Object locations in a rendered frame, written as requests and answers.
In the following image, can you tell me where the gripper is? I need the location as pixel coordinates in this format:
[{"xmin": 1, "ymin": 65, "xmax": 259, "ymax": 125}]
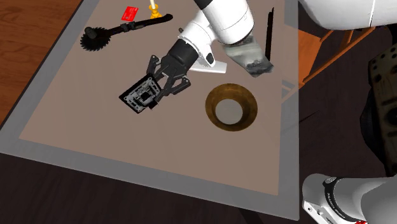
[{"xmin": 146, "ymin": 39, "xmax": 200, "ymax": 110}]

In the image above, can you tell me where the black square circuit board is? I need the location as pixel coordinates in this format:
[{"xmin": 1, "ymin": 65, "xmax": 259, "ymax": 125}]
[{"xmin": 118, "ymin": 73, "xmax": 164, "ymax": 115}]

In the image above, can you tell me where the brown bowl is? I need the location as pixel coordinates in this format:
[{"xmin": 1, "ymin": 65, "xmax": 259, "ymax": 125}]
[{"xmin": 205, "ymin": 82, "xmax": 258, "ymax": 132}]

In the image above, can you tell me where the yellow candlestick with white candle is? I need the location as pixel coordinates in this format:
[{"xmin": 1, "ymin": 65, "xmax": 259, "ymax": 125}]
[{"xmin": 148, "ymin": 0, "xmax": 163, "ymax": 20}]

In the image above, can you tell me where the red card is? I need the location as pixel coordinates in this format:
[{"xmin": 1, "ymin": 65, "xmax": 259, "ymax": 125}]
[{"xmin": 120, "ymin": 6, "xmax": 140, "ymax": 22}]

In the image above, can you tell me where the grey-edged table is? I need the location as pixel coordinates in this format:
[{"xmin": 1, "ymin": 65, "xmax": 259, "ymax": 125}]
[{"xmin": 0, "ymin": 0, "xmax": 300, "ymax": 221}]

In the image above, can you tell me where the black toothed wheel cutter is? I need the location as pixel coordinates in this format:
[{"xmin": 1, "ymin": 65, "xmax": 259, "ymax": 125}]
[{"xmin": 80, "ymin": 13, "xmax": 174, "ymax": 52}]

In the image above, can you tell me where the grey translucent cup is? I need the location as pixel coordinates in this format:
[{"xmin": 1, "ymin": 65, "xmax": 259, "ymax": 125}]
[{"xmin": 222, "ymin": 34, "xmax": 275, "ymax": 79}]

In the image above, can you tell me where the black pen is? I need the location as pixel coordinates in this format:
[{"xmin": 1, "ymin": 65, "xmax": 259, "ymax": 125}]
[{"xmin": 265, "ymin": 7, "xmax": 275, "ymax": 62}]

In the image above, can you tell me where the orange wooden chair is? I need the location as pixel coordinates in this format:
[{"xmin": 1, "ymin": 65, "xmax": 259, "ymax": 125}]
[{"xmin": 298, "ymin": 25, "xmax": 377, "ymax": 90}]

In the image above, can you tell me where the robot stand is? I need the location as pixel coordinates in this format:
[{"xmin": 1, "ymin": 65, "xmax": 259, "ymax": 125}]
[{"xmin": 359, "ymin": 43, "xmax": 397, "ymax": 177}]

